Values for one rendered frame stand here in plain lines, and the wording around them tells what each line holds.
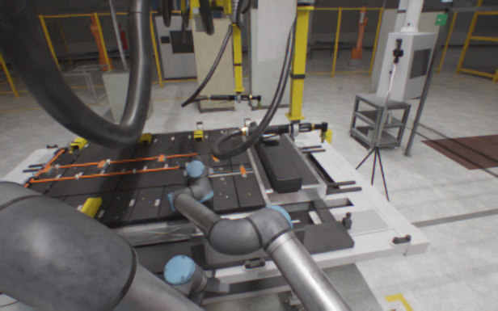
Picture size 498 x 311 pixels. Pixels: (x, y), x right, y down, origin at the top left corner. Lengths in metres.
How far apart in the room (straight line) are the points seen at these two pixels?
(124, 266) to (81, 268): 0.05
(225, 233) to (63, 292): 0.56
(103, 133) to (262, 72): 5.66
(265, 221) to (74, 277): 0.62
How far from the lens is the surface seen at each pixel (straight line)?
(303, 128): 1.30
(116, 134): 0.36
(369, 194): 1.92
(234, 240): 0.84
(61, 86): 0.31
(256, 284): 1.85
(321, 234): 1.47
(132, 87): 0.42
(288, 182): 1.46
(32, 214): 0.39
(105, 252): 0.38
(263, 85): 6.00
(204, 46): 5.82
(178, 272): 0.88
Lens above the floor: 1.90
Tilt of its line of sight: 28 degrees down
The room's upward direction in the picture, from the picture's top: 1 degrees counter-clockwise
